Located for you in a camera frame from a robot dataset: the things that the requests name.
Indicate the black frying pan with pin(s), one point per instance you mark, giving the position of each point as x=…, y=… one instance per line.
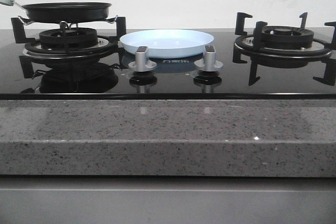
x=70, y=12

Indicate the black pan support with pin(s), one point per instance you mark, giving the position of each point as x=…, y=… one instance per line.
x=33, y=49
x=251, y=45

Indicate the left black pan support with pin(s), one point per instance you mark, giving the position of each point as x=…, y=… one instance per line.
x=33, y=49

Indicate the black glass gas cooktop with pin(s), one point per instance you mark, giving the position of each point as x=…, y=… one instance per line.
x=109, y=77

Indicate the silver stove knob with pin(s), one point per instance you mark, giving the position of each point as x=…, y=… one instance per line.
x=208, y=63
x=142, y=62

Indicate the right black pan support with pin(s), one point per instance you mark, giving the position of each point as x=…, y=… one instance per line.
x=251, y=45

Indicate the light blue plate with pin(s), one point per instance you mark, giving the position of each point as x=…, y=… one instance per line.
x=167, y=43

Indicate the left black gas burner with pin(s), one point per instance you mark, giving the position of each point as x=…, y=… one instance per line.
x=76, y=38

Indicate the right silver stove knob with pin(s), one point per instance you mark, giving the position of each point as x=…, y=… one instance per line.
x=208, y=63

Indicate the right black gas burner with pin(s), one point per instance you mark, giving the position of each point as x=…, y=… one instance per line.
x=286, y=37

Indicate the black gas burner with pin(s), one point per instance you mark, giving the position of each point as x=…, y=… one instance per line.
x=76, y=38
x=286, y=37

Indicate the left silver stove knob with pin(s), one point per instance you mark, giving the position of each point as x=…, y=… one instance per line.
x=142, y=62

